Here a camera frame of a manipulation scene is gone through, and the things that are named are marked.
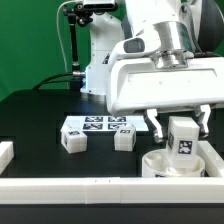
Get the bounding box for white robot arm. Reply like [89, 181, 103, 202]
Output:
[83, 0, 224, 142]

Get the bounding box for overhead camera bar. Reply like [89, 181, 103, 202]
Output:
[83, 0, 116, 10]

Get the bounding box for white sheet with tags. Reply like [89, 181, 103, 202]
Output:
[63, 115, 148, 132]

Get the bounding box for white round stool seat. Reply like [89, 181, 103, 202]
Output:
[141, 149, 205, 178]

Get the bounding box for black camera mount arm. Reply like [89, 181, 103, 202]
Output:
[63, 3, 93, 91]

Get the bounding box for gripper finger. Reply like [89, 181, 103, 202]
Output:
[195, 104, 211, 138]
[144, 109, 165, 143]

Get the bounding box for white left fence block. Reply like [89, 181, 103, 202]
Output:
[0, 141, 14, 175]

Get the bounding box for black cables on table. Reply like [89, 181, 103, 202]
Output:
[32, 72, 83, 90]

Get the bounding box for white front fence rail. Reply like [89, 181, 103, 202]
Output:
[0, 178, 224, 204]

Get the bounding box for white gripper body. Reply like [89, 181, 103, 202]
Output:
[106, 37, 224, 116]

